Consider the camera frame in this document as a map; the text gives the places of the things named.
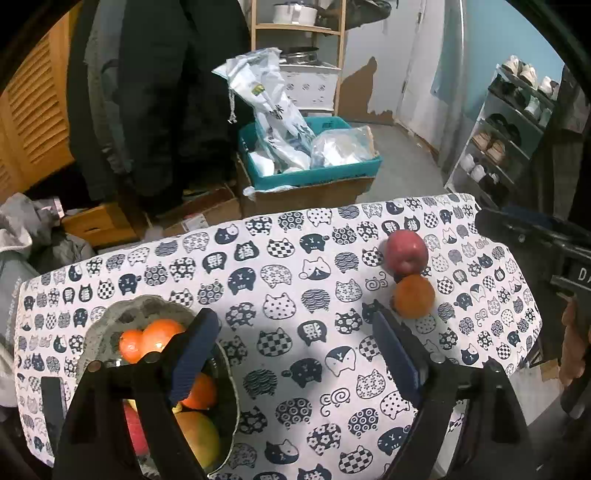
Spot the red apple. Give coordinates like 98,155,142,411
123,401,149,456
385,230,429,277

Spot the small tangerine front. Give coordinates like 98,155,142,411
118,329,142,364

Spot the small tangerine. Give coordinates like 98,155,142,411
118,329,142,364
391,274,436,320

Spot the yellow pear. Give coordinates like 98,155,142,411
126,399,183,415
174,411,221,470

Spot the large orange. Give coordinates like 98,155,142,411
140,319,185,355
180,372,217,410

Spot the small tangerine back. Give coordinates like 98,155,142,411
391,274,436,320

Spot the red apple back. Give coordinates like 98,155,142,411
385,230,429,277

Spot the person's right hand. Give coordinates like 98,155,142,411
559,298,590,387

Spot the black smartphone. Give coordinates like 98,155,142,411
41,377,67,455

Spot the green scalloped glass bowl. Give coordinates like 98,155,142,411
55,295,239,479

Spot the shoe rack with shoes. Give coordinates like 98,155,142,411
445,55,559,208

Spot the cat pattern tablecloth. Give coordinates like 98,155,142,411
15,194,542,479

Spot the pile of grey clothes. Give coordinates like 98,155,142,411
1,193,94,408

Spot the wooden drawer box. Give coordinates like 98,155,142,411
61,203,138,248

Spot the cardboard box under crate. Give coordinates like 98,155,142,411
235,156,375,217

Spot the clear plastic bag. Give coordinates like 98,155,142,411
311,125,379,169

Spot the flat cardboard box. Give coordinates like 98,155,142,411
157,185,242,237

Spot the white rice bag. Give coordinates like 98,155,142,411
212,47,315,173

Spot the white storage basket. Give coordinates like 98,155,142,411
280,62,341,111

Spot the teal plastic crate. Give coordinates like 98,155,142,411
239,116,382,191

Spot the wooden louvered wardrobe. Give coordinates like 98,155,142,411
1,8,78,200

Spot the wooden shelf rack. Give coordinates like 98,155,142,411
243,1,346,116

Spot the dark hanging bag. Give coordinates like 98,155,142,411
317,0,399,30

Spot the black hanging coat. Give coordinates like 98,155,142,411
66,1,252,216

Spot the steel pot on basket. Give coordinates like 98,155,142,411
280,46,320,65

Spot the white cooking pot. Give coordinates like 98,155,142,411
273,2,318,26

